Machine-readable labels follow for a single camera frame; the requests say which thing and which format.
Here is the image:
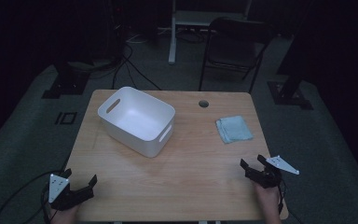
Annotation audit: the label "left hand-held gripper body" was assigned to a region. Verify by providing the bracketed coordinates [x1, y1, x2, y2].
[45, 173, 95, 212]

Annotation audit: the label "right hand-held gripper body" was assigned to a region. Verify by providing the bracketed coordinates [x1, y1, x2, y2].
[245, 155, 300, 189]

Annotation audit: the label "light blue cloth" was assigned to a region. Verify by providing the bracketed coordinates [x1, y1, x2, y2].
[215, 115, 255, 145]

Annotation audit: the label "white plastic bin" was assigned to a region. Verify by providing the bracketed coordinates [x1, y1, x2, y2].
[97, 86, 176, 159]

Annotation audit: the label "person's left hand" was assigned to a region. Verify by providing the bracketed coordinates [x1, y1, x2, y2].
[49, 204, 80, 224]

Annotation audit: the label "person's right hand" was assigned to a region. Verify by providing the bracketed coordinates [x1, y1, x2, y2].
[254, 181, 282, 217]

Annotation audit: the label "black stand base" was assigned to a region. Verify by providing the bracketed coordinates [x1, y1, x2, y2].
[267, 71, 314, 110]
[41, 60, 91, 100]

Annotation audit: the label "black folding chair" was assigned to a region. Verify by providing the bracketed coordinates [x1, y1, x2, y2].
[198, 17, 274, 94]

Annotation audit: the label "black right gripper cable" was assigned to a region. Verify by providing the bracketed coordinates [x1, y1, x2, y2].
[277, 178, 286, 217]

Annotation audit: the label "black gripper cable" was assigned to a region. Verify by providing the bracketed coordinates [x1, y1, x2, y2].
[277, 178, 286, 217]
[0, 169, 55, 224]

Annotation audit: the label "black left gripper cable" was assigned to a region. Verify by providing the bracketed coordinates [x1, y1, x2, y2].
[0, 169, 55, 224]

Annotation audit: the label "black floor cables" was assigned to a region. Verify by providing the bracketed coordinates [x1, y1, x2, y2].
[111, 45, 162, 91]

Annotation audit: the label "white metal desk frame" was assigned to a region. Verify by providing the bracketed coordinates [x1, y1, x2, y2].
[168, 0, 253, 65]

